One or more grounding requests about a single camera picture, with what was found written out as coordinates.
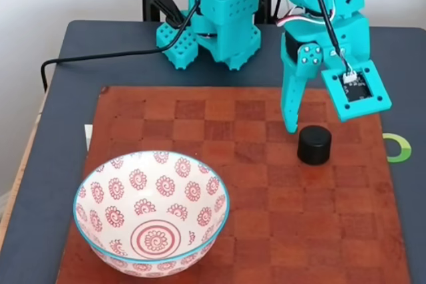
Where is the black cylinder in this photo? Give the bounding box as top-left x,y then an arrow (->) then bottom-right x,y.
296,125 -> 333,166

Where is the black table clamp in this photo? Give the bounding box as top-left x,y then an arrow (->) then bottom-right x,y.
256,0 -> 282,25
142,0 -> 192,29

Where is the wooden chessboard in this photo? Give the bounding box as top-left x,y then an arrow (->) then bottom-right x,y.
59,86 -> 410,284

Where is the white bowl red flower pattern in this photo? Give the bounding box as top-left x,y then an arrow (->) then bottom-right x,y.
73,150 -> 230,280

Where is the black camera cable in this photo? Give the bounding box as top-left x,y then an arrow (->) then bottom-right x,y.
308,0 -> 353,77

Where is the turquoise camera mount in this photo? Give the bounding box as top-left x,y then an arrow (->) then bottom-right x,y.
320,60 -> 393,123

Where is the white red servo wire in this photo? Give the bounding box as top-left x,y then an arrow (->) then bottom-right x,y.
275,6 -> 329,29

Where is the green ring sticker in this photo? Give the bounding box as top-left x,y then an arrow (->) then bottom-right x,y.
381,133 -> 413,164

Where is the black power cable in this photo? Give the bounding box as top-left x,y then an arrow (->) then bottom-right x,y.
40,0 -> 202,94

